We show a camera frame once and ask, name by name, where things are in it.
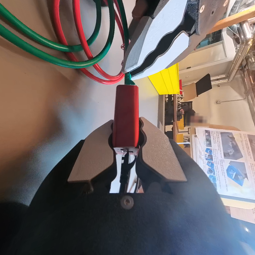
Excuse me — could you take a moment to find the printed instruction sheet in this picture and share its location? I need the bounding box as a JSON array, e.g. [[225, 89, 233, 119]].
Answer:
[[195, 127, 255, 199]]

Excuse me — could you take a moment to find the wooden work table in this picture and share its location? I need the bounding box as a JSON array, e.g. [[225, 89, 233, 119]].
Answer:
[[173, 94, 180, 142]]

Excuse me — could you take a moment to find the green ethernet cable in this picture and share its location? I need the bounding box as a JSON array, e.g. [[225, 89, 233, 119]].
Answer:
[[0, 0, 138, 86]]

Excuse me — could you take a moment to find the black and tan folding board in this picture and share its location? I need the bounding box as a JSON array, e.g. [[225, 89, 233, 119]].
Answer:
[[183, 73, 213, 102]]

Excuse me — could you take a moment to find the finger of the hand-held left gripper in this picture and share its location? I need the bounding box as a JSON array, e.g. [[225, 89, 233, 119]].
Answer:
[[121, 0, 189, 74], [130, 31, 199, 80]]

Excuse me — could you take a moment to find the clear page holder bar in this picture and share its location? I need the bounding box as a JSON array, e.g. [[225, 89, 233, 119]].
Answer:
[[192, 134, 202, 167]]

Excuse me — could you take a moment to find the grey wall conduit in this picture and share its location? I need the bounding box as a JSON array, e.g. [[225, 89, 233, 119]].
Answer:
[[216, 98, 247, 104]]

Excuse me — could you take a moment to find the instruction sheet on stand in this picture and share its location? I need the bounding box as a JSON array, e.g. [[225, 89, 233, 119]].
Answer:
[[189, 124, 255, 209]]

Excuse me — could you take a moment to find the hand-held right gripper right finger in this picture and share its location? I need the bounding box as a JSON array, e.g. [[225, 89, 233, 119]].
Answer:
[[135, 117, 188, 194]]

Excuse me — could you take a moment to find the wooden beam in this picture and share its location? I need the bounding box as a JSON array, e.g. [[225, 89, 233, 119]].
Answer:
[[207, 7, 255, 34]]

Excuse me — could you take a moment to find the yellow plastic bin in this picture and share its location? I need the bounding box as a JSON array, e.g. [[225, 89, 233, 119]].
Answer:
[[148, 63, 182, 95]]

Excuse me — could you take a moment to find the silver ventilation duct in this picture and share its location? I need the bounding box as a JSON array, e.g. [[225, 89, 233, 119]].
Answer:
[[210, 22, 255, 85]]

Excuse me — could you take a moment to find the black ethernet cable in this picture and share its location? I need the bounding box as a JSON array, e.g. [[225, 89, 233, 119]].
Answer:
[[119, 152, 140, 193]]

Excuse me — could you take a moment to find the red ethernet cable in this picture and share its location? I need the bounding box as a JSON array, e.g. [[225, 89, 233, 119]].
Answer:
[[52, 0, 132, 85]]

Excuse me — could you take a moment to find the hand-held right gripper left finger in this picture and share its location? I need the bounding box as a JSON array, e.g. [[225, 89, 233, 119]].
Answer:
[[67, 119, 118, 194]]

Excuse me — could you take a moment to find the red ethernet splitter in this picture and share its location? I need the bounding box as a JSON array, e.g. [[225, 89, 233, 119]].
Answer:
[[112, 85, 139, 155]]

